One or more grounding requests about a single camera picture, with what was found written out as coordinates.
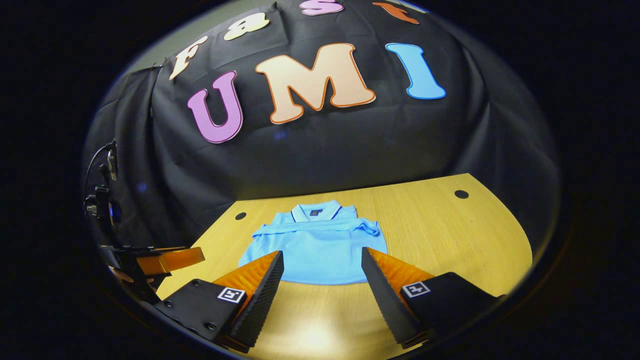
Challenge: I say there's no light blue T-shirt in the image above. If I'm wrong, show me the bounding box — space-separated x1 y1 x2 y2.
238 200 389 286

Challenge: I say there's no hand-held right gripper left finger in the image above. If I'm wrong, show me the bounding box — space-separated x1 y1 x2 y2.
153 250 285 354

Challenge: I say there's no black backdrop cloth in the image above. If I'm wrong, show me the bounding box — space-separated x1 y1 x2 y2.
82 0 561 261

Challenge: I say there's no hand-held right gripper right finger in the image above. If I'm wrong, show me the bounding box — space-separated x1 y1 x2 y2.
361 246 507 350

